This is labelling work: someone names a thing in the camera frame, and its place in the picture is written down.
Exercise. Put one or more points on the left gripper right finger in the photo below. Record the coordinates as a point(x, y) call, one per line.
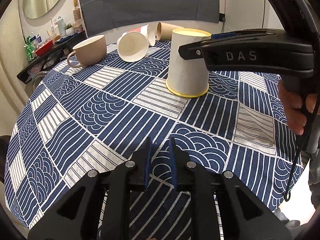
point(189, 176)

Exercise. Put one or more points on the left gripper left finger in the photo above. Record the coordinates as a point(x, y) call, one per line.
point(132, 175)

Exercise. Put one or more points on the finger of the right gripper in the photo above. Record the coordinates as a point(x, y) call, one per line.
point(223, 35)
point(193, 51)

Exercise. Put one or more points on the yellow rimmed paper cup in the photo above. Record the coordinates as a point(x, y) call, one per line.
point(187, 78)

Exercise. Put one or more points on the brown kraft paper cup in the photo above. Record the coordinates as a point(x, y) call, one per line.
point(164, 31)

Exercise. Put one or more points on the orange white paper cup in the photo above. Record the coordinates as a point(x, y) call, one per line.
point(148, 31)

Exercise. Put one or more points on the person's right hand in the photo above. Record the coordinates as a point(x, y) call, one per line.
point(292, 104)

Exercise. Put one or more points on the blue white patterned tablecloth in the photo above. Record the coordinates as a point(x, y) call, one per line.
point(78, 119)

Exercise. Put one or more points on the dark grey covered screen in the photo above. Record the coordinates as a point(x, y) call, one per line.
point(104, 15)

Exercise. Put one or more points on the beige ceramic mug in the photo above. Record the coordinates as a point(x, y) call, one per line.
point(89, 52)

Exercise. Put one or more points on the small potted plant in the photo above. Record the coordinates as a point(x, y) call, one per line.
point(69, 30)

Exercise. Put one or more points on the white pump bottle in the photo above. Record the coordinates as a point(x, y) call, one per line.
point(61, 25)

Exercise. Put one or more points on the black side shelf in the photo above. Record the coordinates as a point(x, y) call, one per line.
point(50, 58)

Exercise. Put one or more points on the red bowl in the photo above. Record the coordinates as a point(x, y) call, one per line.
point(45, 48)

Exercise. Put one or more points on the green bottle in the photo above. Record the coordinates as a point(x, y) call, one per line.
point(29, 49)

